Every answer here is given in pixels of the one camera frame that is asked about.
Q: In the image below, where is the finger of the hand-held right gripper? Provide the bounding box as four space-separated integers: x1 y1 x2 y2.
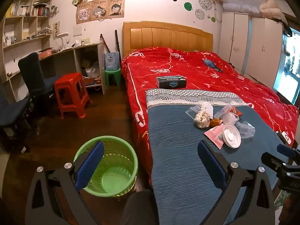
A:
277 144 300 159
261 152 290 171

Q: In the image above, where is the dark blue chair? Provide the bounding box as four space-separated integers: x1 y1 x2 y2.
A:
0 82 33 154

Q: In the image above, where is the row of books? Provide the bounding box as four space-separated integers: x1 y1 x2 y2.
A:
31 5 51 17

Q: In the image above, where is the stack of papers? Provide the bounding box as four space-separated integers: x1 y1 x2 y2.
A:
37 26 52 36

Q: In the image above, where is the clear labelled plastic cup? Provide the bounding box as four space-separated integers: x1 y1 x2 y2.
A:
214 105 232 120

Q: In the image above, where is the blue paper bag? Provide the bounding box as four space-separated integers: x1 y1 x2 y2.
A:
104 52 120 71

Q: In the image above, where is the beige stuffed cushion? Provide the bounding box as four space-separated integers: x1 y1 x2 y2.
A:
259 0 285 19

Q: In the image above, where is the white desk cabinet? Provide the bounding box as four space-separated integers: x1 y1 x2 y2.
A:
39 42 106 95

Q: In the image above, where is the red printed blanket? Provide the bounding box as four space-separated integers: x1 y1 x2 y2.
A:
121 47 299 176

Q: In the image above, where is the clear plastic dome cup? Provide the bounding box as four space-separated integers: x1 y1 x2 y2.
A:
234 121 256 139

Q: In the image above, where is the dark red sheathed sword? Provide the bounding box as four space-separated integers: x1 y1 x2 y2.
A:
100 34 110 54

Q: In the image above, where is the beige tissue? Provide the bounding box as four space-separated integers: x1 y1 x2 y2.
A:
193 110 211 129

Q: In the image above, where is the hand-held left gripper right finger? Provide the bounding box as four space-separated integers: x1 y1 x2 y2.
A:
197 141 276 225

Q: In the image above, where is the calligraphy wall scroll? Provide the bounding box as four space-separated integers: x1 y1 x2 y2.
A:
53 22 61 39

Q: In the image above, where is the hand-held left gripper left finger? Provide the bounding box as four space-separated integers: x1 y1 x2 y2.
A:
25 141 105 225

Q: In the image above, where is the green plastic stool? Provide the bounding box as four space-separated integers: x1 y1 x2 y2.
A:
104 67 122 86

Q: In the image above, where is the black office chair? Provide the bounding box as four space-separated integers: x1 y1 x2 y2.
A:
18 52 61 113

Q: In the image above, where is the black cardboard box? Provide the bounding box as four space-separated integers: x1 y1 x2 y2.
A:
156 75 188 88

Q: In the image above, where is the black sheathed sword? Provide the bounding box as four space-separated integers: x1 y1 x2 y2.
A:
114 30 122 59

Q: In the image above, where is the white plastic bag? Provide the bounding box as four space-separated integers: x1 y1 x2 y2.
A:
85 62 101 78

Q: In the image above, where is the white wall bookshelf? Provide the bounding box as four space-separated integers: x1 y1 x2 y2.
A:
0 0 53 104

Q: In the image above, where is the white round lid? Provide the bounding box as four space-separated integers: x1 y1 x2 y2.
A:
223 123 241 149

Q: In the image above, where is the red plastic stool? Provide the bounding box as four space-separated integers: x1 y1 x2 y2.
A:
54 73 92 119

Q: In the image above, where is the wooden bed headboard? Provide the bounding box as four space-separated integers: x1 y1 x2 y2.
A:
123 21 214 58

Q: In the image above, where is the pink packet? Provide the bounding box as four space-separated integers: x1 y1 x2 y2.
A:
204 124 227 149

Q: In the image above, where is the three-figure wall poster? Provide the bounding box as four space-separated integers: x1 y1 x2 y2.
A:
76 0 125 24

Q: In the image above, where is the patterned round wall sticker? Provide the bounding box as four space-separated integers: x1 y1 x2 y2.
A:
198 0 212 11

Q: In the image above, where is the white wardrobe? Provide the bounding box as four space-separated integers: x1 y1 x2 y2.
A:
221 12 285 89

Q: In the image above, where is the green plastic mesh basket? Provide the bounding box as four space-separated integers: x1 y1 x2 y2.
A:
73 135 139 197

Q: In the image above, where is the white folded quilt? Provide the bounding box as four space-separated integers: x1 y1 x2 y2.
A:
223 0 260 14

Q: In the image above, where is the blue toy bird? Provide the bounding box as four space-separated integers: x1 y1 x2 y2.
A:
203 58 223 73

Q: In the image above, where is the blue ribbed blanket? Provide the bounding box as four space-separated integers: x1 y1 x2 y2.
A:
146 88 291 225

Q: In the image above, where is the white desk lamp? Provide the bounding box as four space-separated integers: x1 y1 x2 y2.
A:
56 33 68 51

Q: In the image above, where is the green printed cloth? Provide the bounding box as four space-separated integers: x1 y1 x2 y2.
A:
274 190 298 216

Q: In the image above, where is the bright window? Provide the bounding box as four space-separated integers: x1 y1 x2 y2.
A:
273 27 300 105

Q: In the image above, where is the brown wrapper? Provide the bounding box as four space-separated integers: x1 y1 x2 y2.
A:
209 118 223 128

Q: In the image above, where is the white rectangular device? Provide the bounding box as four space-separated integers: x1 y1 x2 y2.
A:
281 131 292 144

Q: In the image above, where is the white foam piece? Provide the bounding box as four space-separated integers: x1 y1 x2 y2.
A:
200 103 214 118

